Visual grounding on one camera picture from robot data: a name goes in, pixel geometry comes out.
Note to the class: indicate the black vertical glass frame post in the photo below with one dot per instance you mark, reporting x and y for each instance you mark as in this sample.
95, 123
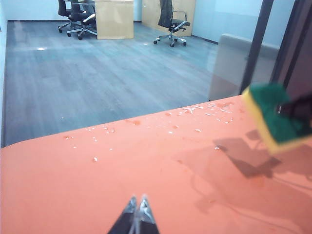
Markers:
256, 44

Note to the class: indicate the black mesh office chair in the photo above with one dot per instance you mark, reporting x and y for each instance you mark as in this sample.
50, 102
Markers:
80, 14
64, 9

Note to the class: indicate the light wooden shelf cabinet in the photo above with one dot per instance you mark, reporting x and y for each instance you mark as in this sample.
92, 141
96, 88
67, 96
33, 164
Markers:
151, 14

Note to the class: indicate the dark brown door frame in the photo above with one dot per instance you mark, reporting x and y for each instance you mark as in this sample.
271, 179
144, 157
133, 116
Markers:
295, 48

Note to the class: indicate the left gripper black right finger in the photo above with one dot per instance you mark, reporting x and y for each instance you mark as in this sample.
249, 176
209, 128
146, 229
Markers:
146, 219

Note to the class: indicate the yellow sponge with green pad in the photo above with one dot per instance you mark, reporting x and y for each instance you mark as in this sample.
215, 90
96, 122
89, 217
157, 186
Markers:
268, 117

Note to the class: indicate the light wooden office desk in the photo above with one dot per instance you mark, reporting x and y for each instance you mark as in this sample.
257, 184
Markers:
114, 22

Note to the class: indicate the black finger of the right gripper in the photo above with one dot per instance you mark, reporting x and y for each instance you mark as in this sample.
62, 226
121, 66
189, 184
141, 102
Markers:
301, 108

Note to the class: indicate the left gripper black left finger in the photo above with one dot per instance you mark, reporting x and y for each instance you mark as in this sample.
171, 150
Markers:
124, 221

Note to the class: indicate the tall-backed black office chair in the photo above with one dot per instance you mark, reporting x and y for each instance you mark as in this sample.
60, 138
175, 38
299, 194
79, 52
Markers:
168, 14

